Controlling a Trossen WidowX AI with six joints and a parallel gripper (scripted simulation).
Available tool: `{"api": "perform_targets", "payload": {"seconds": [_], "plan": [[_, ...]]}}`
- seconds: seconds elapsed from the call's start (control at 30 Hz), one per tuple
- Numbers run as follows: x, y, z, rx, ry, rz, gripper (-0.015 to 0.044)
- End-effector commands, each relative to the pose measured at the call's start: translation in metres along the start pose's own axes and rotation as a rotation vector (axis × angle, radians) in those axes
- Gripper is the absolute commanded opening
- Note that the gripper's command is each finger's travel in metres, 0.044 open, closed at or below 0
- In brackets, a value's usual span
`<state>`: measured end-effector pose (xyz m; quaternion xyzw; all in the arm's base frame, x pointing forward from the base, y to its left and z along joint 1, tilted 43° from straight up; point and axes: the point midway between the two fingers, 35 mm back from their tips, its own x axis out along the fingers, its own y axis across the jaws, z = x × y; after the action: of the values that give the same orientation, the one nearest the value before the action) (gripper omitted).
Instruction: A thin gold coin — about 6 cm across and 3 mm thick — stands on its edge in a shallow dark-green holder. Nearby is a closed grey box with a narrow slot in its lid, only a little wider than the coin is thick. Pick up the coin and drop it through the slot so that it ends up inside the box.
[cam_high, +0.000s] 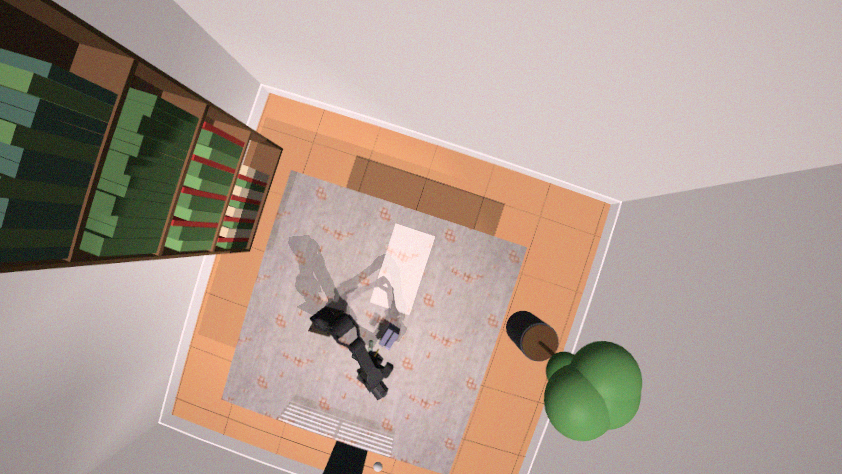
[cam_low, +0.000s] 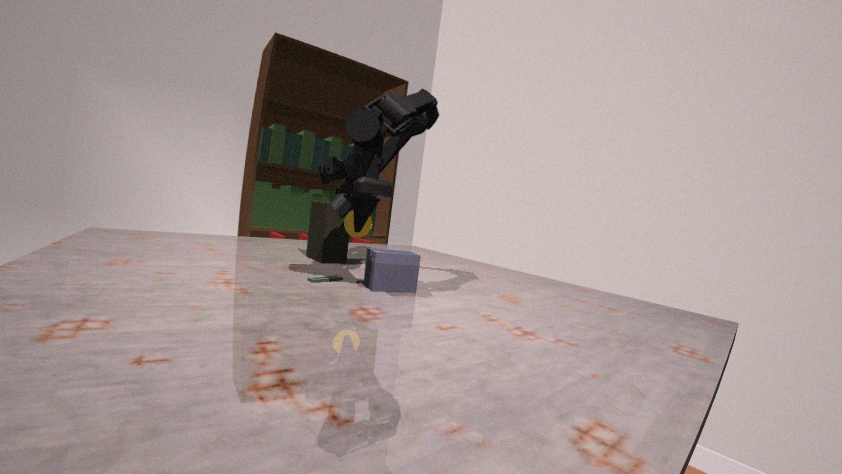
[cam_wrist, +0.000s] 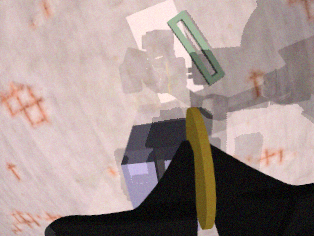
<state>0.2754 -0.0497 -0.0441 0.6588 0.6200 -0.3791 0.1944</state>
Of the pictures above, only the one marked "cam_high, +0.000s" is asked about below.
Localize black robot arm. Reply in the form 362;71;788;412
310;306;389;400

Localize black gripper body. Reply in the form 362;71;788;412
351;353;393;378

